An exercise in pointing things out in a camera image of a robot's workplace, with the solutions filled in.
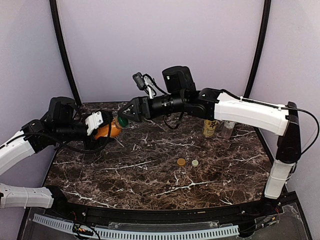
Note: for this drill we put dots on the black frame post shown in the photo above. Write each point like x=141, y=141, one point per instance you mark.
x=259, y=47
x=63, y=51

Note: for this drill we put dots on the clear coffee bottle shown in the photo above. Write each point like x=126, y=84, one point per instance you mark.
x=227, y=129

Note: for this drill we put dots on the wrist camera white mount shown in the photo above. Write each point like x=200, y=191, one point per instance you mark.
x=97, y=120
x=146, y=83

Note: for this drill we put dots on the black front rail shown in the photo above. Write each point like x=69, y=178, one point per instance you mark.
x=237, y=213

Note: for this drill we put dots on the orange juice bottle green cap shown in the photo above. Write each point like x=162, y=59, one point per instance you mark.
x=109, y=131

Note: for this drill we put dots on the gold bottle cap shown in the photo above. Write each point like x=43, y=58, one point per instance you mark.
x=181, y=162

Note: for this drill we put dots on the cream bottle cap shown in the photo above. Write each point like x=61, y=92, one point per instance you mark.
x=195, y=163

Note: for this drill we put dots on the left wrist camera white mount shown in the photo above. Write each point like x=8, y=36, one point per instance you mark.
x=97, y=120

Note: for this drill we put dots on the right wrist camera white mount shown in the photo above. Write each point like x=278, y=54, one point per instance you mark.
x=146, y=83

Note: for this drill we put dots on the yellow tea bottle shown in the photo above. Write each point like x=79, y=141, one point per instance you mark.
x=209, y=128

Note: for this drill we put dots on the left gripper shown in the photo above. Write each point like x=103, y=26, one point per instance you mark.
x=87, y=137

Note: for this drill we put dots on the black right frame post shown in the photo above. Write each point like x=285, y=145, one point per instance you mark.
x=259, y=47

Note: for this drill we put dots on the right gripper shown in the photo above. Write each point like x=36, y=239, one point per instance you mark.
x=144, y=108

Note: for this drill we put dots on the black left frame post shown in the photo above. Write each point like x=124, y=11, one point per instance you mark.
x=63, y=51

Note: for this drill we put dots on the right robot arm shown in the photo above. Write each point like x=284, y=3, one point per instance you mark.
x=222, y=105

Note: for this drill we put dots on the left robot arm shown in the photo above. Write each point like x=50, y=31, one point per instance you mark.
x=57, y=126

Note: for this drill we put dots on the white slotted cable duct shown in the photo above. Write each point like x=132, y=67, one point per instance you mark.
x=129, y=231

